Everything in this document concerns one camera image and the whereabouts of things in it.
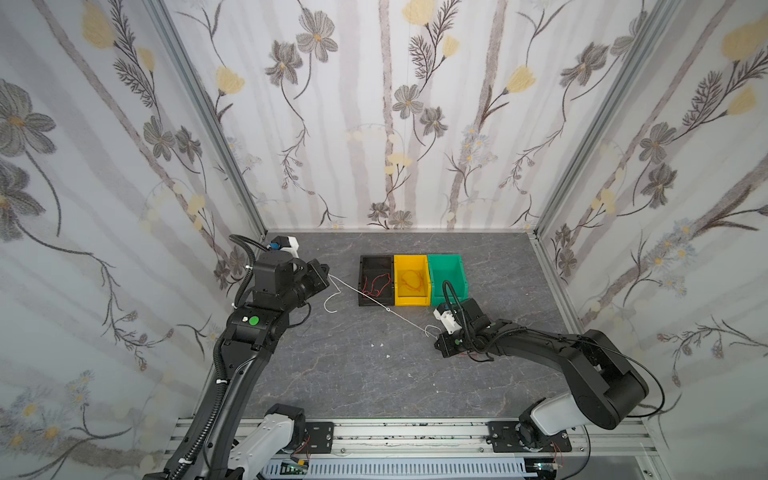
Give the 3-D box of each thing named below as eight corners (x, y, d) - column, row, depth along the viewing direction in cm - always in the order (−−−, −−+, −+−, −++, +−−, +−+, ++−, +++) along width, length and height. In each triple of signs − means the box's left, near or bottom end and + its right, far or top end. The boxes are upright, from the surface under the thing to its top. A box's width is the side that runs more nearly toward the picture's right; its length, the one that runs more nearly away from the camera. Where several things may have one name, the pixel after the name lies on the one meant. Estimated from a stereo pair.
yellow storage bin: (393, 308, 101) (394, 296, 95) (393, 266, 112) (393, 253, 107) (429, 308, 101) (431, 297, 95) (425, 266, 112) (427, 253, 107)
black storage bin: (358, 308, 100) (356, 297, 95) (362, 260, 114) (361, 248, 108) (394, 309, 101) (394, 297, 95) (393, 261, 114) (394, 248, 108)
